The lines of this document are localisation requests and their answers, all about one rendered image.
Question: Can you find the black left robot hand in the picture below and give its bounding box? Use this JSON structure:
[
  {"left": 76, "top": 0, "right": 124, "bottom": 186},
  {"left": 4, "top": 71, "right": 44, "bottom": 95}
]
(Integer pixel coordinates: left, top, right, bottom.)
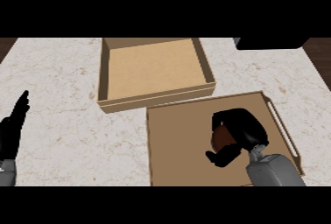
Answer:
[{"left": 0, "top": 89, "right": 31, "bottom": 161}]

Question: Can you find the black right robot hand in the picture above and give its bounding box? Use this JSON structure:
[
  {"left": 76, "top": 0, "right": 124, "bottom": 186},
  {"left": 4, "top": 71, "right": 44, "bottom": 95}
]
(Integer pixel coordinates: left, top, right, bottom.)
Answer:
[{"left": 204, "top": 108, "right": 270, "bottom": 168}]

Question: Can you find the brown cupcake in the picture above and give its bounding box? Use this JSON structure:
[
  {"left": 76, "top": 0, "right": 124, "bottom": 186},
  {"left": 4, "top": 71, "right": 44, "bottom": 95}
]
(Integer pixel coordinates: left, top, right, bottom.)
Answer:
[{"left": 209, "top": 123, "right": 238, "bottom": 153}]

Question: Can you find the open cardboard box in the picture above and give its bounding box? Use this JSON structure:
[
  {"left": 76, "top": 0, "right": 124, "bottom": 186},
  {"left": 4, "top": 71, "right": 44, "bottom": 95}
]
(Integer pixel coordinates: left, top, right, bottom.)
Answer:
[{"left": 97, "top": 38, "right": 217, "bottom": 114}]

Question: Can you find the black appliance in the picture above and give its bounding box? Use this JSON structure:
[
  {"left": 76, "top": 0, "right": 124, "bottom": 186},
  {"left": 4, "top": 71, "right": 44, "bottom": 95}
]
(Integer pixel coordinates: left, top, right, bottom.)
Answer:
[{"left": 232, "top": 38, "right": 310, "bottom": 51}]

